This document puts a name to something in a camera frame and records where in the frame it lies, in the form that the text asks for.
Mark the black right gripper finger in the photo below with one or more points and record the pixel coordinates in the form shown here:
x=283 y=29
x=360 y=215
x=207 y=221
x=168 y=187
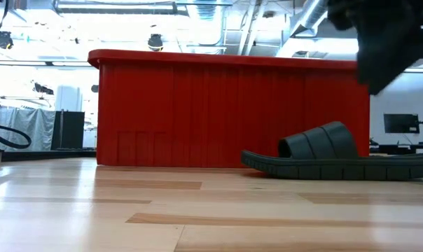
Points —
x=383 y=59

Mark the black rubber slide sandal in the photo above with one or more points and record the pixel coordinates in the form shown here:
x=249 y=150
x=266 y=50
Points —
x=337 y=171

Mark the red plastic bin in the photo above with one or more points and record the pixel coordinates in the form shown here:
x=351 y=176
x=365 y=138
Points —
x=197 y=112

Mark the black computer monitor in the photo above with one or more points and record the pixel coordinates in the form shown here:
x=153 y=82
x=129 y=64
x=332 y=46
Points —
x=401 y=123

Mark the black ceiling lamp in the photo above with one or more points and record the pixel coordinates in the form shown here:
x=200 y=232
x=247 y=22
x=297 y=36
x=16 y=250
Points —
x=3 y=39
x=155 y=42

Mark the white tank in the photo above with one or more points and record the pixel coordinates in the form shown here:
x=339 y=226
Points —
x=68 y=98

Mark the black cabinet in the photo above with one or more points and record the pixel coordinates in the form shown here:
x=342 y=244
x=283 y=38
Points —
x=69 y=131

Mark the grey tarp cover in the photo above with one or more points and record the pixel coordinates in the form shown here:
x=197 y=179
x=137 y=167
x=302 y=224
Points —
x=26 y=122

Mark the silver ventilation duct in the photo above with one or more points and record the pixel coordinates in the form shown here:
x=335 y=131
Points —
x=311 y=15

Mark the black aluminium table frame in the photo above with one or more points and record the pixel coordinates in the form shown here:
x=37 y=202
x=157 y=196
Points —
x=50 y=155
x=400 y=150

